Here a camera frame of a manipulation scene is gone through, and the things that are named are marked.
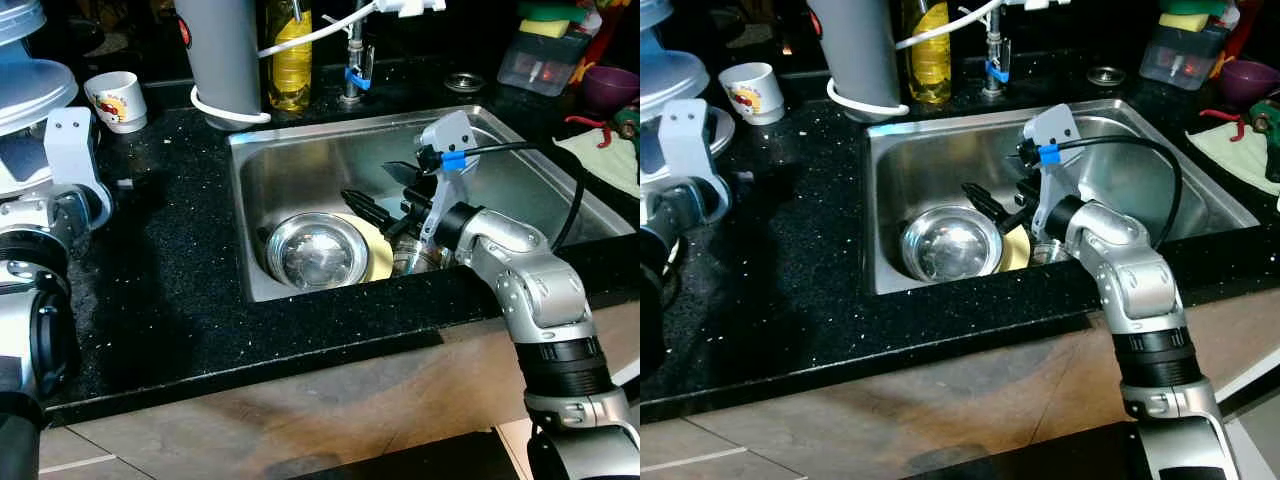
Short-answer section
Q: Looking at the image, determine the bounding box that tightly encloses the yellow green sponge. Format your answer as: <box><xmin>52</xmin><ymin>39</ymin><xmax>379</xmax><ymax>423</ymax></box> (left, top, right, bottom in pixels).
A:
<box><xmin>1158</xmin><ymin>0</ymin><xmax>1229</xmax><ymax>33</ymax></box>
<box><xmin>517</xmin><ymin>3</ymin><xmax>586</xmax><ymax>41</ymax></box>

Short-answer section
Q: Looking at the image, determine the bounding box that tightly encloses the small steel cup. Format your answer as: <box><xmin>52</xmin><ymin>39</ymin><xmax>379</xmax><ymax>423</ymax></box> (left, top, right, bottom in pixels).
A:
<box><xmin>1030</xmin><ymin>238</ymin><xmax>1076</xmax><ymax>267</ymax></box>
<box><xmin>395</xmin><ymin>238</ymin><xmax>451</xmax><ymax>277</ymax></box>

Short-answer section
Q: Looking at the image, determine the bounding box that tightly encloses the stainless steel sink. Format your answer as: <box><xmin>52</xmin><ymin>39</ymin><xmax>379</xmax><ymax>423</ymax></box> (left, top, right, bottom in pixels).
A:
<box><xmin>866</xmin><ymin>98</ymin><xmax>1261</xmax><ymax>296</ymax></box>
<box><xmin>228</xmin><ymin>105</ymin><xmax>636</xmax><ymax>304</ymax></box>

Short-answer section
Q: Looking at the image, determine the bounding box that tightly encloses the metal faucet with blue tape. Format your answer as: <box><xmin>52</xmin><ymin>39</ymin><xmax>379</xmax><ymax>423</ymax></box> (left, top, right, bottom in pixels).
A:
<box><xmin>980</xmin><ymin>20</ymin><xmax>1011</xmax><ymax>98</ymax></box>
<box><xmin>338</xmin><ymin>10</ymin><xmax>376</xmax><ymax>106</ymax></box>

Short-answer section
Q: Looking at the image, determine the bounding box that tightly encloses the round steel bowl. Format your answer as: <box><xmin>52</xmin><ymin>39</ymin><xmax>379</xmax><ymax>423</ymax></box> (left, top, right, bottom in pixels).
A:
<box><xmin>265</xmin><ymin>212</ymin><xmax>371</xmax><ymax>292</ymax></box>
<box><xmin>900</xmin><ymin>205</ymin><xmax>1004</xmax><ymax>283</ymax></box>

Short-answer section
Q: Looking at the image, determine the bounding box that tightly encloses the pale yellow plate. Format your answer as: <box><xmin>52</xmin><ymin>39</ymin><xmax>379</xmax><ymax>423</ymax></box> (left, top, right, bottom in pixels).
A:
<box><xmin>335</xmin><ymin>213</ymin><xmax>396</xmax><ymax>284</ymax></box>
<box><xmin>985</xmin><ymin>225</ymin><xmax>1033</xmax><ymax>273</ymax></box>

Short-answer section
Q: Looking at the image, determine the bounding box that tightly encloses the clear plastic container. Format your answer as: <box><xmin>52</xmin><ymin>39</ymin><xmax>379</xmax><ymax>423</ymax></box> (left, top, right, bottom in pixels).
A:
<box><xmin>1138</xmin><ymin>18</ymin><xmax>1229</xmax><ymax>91</ymax></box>
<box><xmin>497</xmin><ymin>25</ymin><xmax>591</xmax><ymax>98</ymax></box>

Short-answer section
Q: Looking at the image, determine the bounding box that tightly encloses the tall grey cylinder appliance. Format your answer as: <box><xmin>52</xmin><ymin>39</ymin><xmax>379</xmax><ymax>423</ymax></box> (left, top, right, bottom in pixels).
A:
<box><xmin>805</xmin><ymin>0</ymin><xmax>903</xmax><ymax>113</ymax></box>
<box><xmin>173</xmin><ymin>0</ymin><xmax>263</xmax><ymax>131</ymax></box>

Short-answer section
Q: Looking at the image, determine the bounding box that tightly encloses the yellow oil bottle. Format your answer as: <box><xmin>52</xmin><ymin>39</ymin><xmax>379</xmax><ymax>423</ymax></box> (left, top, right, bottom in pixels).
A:
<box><xmin>900</xmin><ymin>0</ymin><xmax>953</xmax><ymax>106</ymax></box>
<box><xmin>265</xmin><ymin>0</ymin><xmax>314</xmax><ymax>113</ymax></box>

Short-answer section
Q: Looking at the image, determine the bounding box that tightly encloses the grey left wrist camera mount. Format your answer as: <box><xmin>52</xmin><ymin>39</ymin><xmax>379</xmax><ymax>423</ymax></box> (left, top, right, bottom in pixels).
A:
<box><xmin>658</xmin><ymin>98</ymin><xmax>736</xmax><ymax>226</ymax></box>
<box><xmin>43</xmin><ymin>107</ymin><xmax>114</xmax><ymax>231</ymax></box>

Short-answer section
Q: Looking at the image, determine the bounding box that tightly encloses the red plastic item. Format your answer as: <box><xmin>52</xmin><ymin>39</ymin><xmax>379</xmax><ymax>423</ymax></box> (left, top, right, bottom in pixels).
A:
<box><xmin>1215</xmin><ymin>0</ymin><xmax>1251</xmax><ymax>76</ymax></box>
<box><xmin>585</xmin><ymin>0</ymin><xmax>626</xmax><ymax>63</ymax></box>

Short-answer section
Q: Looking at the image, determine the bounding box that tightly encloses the purple cup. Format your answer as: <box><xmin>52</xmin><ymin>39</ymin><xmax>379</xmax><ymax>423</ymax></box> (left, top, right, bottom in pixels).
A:
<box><xmin>582</xmin><ymin>66</ymin><xmax>641</xmax><ymax>113</ymax></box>
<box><xmin>1218</xmin><ymin>60</ymin><xmax>1280</xmax><ymax>106</ymax></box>

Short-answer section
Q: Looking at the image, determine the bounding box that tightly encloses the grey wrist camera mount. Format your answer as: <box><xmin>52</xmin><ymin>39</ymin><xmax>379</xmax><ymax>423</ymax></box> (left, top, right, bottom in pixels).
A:
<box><xmin>1020</xmin><ymin>103</ymin><xmax>1086</xmax><ymax>236</ymax></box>
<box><xmin>658</xmin><ymin>98</ymin><xmax>736</xmax><ymax>226</ymax></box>
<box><xmin>413</xmin><ymin>111</ymin><xmax>484</xmax><ymax>247</ymax></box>
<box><xmin>43</xmin><ymin>107</ymin><xmax>114</xmax><ymax>231</ymax></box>

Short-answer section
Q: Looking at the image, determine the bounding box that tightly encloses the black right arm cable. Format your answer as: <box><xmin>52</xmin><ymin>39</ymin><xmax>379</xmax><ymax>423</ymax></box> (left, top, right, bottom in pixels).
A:
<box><xmin>418</xmin><ymin>140</ymin><xmax>588</xmax><ymax>251</ymax></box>
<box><xmin>1018</xmin><ymin>135</ymin><xmax>1186</xmax><ymax>251</ymax></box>

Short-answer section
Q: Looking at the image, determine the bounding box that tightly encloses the white power cord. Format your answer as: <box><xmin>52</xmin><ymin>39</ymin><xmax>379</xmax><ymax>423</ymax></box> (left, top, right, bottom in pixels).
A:
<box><xmin>826</xmin><ymin>0</ymin><xmax>1006</xmax><ymax>121</ymax></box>
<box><xmin>190</xmin><ymin>0</ymin><xmax>446</xmax><ymax>127</ymax></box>

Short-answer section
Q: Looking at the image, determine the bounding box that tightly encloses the pale green cloth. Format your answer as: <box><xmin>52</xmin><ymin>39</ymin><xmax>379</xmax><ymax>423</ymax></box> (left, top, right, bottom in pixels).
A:
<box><xmin>553</xmin><ymin>128</ymin><xmax>641</xmax><ymax>198</ymax></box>
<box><xmin>1187</xmin><ymin>122</ymin><xmax>1280</xmax><ymax>196</ymax></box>

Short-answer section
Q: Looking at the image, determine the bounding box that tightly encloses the white two-tier round rack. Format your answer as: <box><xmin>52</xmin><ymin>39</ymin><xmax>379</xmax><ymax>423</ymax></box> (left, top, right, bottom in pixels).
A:
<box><xmin>0</xmin><ymin>0</ymin><xmax>81</xmax><ymax>198</ymax></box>
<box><xmin>640</xmin><ymin>0</ymin><xmax>738</xmax><ymax>161</ymax></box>

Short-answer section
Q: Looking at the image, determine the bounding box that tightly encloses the red handled utensil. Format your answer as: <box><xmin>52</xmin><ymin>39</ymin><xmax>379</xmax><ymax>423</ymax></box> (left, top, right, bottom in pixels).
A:
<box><xmin>1200</xmin><ymin>105</ymin><xmax>1251</xmax><ymax>141</ymax></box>
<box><xmin>565</xmin><ymin>113</ymin><xmax>621</xmax><ymax>149</ymax></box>

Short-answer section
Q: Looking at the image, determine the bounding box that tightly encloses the black cabinet with white edge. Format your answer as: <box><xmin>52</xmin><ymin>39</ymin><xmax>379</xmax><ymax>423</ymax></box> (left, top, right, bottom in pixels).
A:
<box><xmin>1205</xmin><ymin>345</ymin><xmax>1280</xmax><ymax>426</ymax></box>

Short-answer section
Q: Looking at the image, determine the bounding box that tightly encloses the white printed mug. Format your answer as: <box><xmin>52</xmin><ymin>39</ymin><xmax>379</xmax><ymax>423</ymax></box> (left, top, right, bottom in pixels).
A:
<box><xmin>718</xmin><ymin>62</ymin><xmax>786</xmax><ymax>126</ymax></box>
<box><xmin>83</xmin><ymin>71</ymin><xmax>148</xmax><ymax>134</ymax></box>

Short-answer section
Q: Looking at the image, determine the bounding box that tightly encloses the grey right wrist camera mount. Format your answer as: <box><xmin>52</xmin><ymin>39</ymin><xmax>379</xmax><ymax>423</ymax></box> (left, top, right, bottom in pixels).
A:
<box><xmin>413</xmin><ymin>111</ymin><xmax>484</xmax><ymax>247</ymax></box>
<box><xmin>1020</xmin><ymin>103</ymin><xmax>1086</xmax><ymax>236</ymax></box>

